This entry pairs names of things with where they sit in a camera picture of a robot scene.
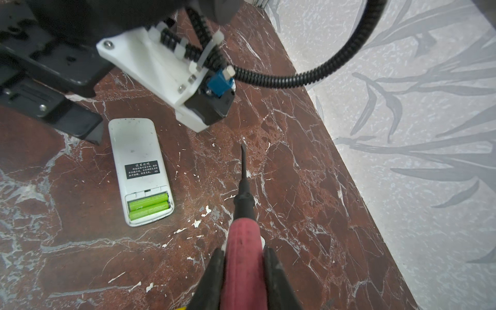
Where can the red handled screwdriver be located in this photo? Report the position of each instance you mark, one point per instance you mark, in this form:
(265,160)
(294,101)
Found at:
(244,285)

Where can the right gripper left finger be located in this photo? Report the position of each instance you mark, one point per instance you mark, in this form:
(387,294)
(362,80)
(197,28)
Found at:
(208,292)

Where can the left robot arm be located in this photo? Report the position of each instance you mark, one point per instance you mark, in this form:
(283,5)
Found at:
(88,22)

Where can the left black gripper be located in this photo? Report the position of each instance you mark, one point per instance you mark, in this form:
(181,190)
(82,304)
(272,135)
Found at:
(38,68)

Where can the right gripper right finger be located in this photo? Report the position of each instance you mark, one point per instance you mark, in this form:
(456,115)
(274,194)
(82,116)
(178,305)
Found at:
(280,294)

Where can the red white remote control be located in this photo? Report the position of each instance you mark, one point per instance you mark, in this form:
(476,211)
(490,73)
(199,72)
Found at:
(140,165)

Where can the green battery inner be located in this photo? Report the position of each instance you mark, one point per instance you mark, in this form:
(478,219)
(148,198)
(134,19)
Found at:
(149,210)

